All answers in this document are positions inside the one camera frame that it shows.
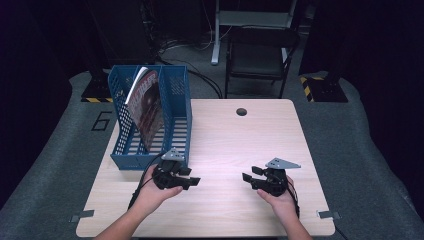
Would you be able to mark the person's left hand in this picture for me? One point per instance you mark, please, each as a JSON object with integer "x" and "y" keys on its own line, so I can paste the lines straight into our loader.
{"x": 150, "y": 196}

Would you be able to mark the person's right hand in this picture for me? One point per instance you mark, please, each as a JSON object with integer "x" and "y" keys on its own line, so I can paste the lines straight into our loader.
{"x": 283, "y": 206}

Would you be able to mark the grey metal table bracket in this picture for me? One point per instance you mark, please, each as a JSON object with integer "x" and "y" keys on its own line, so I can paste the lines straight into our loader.
{"x": 328, "y": 215}
{"x": 83, "y": 215}

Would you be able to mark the blue plastic file rack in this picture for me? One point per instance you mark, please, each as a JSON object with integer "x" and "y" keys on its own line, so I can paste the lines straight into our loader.
{"x": 178, "y": 100}

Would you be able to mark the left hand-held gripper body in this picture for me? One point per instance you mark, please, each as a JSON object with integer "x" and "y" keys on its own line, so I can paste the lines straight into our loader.
{"x": 168, "y": 176}

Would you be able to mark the black folding chair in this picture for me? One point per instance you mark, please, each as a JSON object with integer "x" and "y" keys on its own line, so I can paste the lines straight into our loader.
{"x": 260, "y": 60}

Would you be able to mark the black stand with striped base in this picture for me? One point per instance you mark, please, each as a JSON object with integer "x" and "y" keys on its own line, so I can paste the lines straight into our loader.
{"x": 326, "y": 90}
{"x": 98, "y": 91}

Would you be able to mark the white metal desk frame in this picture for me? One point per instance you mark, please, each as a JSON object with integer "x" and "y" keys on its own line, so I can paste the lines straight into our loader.
{"x": 253, "y": 18}

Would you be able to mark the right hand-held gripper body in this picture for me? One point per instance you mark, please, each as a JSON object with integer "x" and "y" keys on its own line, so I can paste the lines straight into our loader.
{"x": 275, "y": 181}

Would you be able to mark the red illustrated magazine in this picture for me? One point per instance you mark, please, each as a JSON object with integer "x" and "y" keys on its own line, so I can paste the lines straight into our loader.
{"x": 146, "y": 106}

